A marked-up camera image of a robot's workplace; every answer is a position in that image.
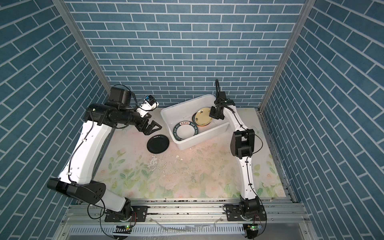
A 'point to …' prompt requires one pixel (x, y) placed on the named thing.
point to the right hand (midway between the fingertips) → (211, 113)
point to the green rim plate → (184, 130)
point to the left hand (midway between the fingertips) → (155, 120)
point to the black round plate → (158, 144)
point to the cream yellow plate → (202, 117)
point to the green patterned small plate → (193, 118)
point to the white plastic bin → (181, 112)
